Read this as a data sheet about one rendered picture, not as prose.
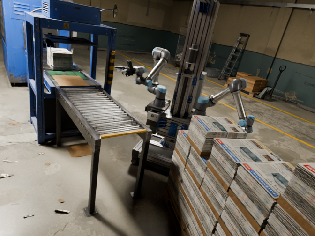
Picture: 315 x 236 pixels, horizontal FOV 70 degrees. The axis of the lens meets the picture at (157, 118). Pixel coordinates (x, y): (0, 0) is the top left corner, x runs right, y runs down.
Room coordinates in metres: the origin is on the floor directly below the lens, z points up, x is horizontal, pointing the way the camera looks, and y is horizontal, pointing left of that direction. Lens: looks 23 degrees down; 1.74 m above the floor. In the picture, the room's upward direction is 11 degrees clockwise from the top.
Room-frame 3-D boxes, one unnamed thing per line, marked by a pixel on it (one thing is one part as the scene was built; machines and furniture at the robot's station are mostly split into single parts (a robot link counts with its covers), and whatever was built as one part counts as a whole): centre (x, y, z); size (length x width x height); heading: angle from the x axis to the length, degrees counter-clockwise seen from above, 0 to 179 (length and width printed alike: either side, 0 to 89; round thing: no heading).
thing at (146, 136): (2.38, 0.47, 0.74); 1.34 x 0.05 x 0.12; 39
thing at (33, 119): (3.01, 1.31, 0.38); 0.94 x 0.69 x 0.63; 129
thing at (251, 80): (7.99, -2.86, 0.28); 1.20 x 0.83 x 0.57; 39
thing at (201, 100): (2.44, -0.47, 0.98); 0.13 x 0.12 x 0.14; 137
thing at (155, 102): (2.55, 0.01, 0.87); 0.15 x 0.15 x 0.10
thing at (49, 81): (3.01, 1.31, 0.75); 0.70 x 0.65 x 0.10; 39
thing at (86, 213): (1.56, 0.45, 0.01); 0.14 x 0.13 x 0.01; 129
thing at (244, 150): (1.34, -0.63, 1.06); 0.37 x 0.29 x 0.01; 110
